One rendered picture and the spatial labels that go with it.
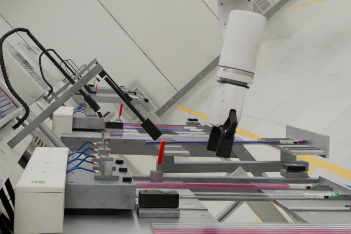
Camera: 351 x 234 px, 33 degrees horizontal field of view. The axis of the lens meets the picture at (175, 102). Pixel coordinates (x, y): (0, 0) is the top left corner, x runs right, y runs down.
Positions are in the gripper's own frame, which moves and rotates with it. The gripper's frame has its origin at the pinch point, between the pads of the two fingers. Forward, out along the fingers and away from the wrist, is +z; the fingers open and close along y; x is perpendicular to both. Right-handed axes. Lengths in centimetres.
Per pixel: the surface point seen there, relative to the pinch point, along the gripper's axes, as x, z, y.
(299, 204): 19.1, 7.7, 6.1
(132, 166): 38, 72, -447
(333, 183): 33.6, 3.3, -9.5
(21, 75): -55, -3, -107
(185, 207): -7.0, 12.2, 10.1
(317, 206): 22.8, 7.1, 7.5
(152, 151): 0, 14, -96
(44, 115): -38.9, -0.8, 11.4
